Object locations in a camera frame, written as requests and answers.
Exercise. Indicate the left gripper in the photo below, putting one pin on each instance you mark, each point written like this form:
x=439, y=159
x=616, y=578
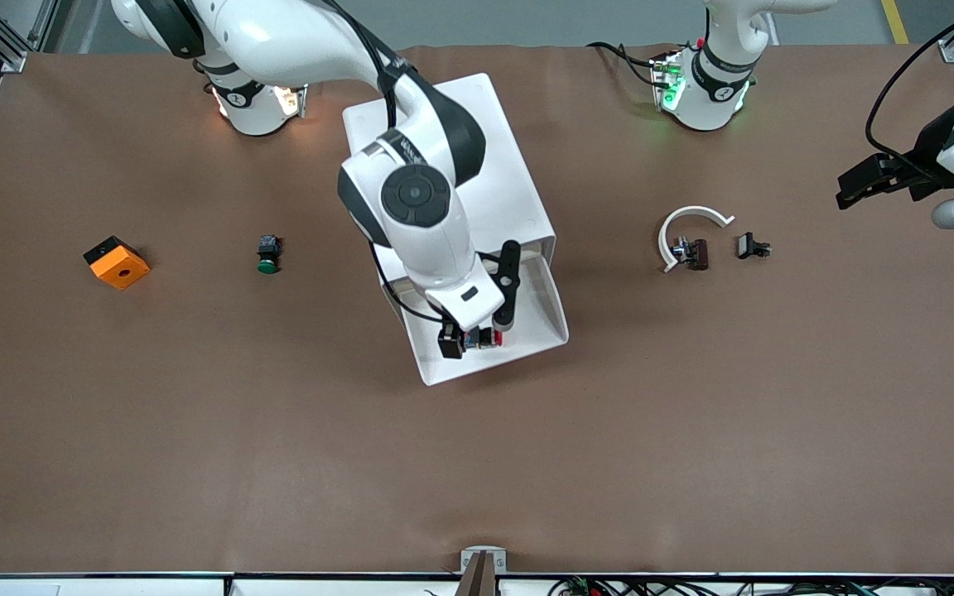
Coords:
x=930, y=147

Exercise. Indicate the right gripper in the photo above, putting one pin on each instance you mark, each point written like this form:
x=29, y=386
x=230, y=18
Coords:
x=449, y=343

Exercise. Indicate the red push button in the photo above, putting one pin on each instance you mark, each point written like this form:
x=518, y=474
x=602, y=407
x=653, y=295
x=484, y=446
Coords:
x=493, y=338

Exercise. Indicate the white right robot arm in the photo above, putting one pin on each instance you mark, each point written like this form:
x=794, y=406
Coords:
x=411, y=215

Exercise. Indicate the green push button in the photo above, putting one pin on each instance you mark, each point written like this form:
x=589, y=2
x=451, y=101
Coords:
x=267, y=266

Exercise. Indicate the brown table cover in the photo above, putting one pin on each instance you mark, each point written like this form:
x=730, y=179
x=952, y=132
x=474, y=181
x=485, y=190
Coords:
x=477, y=447

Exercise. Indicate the small black clip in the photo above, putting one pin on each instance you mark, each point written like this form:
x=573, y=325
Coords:
x=746, y=245

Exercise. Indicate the small dark brown component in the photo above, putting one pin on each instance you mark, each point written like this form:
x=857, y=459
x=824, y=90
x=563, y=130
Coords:
x=699, y=255

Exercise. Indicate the white curved plastic piece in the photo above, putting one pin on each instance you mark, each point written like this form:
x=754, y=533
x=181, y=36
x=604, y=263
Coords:
x=688, y=211

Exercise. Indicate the brown pointed bar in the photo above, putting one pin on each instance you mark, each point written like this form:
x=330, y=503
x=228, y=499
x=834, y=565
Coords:
x=477, y=579

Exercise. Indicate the metal base connector plate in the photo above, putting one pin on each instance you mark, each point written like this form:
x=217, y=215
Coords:
x=295, y=98
x=666, y=79

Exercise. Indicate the orange box with hole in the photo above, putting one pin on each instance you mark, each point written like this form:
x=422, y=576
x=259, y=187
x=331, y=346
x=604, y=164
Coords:
x=121, y=269

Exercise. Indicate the grey table edge bracket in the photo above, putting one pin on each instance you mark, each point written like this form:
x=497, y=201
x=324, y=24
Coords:
x=466, y=556

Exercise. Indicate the white table edge rail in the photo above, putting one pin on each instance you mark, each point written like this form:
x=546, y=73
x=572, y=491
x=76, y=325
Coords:
x=113, y=586

